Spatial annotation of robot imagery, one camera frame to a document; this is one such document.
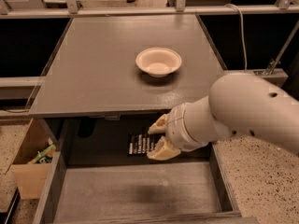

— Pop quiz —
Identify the black rxbar chocolate wrapper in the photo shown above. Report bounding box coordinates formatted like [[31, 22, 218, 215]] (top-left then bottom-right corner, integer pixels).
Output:
[[127, 133, 161, 156]]

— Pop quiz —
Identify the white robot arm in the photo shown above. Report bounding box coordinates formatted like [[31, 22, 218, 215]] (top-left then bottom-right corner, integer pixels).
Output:
[[147, 73, 299, 161]]

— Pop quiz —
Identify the white paper bowl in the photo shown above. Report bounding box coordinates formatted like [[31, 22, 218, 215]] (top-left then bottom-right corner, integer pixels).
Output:
[[135, 48, 182, 77]]

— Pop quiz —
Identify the brown cardboard box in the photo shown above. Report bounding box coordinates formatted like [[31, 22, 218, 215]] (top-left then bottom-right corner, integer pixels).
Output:
[[11, 119, 58, 200]]

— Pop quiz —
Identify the metal frame rail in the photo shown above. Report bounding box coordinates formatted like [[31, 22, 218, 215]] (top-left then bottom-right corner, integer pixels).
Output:
[[0, 5, 299, 20]]

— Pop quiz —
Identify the green snack bag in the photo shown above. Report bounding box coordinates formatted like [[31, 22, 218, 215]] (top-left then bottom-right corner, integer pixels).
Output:
[[28, 144, 56, 164]]

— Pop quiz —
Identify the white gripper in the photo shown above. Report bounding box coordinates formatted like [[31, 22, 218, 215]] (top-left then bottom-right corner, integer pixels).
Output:
[[147, 103, 207, 161]]

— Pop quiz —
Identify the white cable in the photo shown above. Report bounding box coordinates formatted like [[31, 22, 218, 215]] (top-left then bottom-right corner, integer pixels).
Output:
[[224, 3, 249, 72]]

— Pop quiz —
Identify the grey counter cabinet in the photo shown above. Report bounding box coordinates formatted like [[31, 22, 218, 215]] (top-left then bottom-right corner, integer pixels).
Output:
[[28, 13, 241, 166]]

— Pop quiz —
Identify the open grey top drawer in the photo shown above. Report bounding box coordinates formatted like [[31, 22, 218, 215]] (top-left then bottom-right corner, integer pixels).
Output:
[[34, 119, 259, 224]]

